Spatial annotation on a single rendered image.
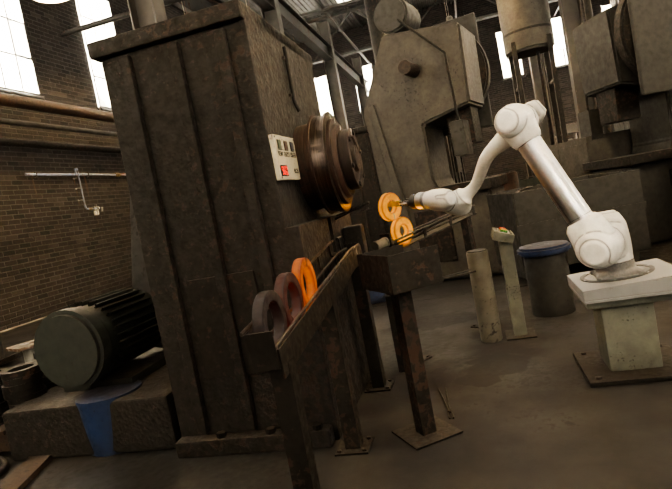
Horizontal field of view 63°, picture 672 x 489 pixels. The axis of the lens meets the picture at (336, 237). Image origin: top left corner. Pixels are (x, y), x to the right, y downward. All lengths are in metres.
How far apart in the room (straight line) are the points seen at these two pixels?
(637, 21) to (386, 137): 2.30
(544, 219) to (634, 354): 2.11
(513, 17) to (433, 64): 6.21
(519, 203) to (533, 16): 7.16
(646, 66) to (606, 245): 3.34
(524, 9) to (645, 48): 6.00
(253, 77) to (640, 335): 1.88
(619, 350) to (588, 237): 0.55
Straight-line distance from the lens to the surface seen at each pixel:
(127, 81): 2.44
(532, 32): 11.23
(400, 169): 5.28
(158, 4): 7.25
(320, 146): 2.39
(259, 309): 1.50
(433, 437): 2.21
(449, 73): 5.06
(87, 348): 2.80
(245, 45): 2.26
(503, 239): 3.10
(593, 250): 2.30
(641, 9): 5.57
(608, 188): 4.76
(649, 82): 5.47
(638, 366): 2.65
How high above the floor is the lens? 0.94
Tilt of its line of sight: 4 degrees down
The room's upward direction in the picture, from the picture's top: 11 degrees counter-clockwise
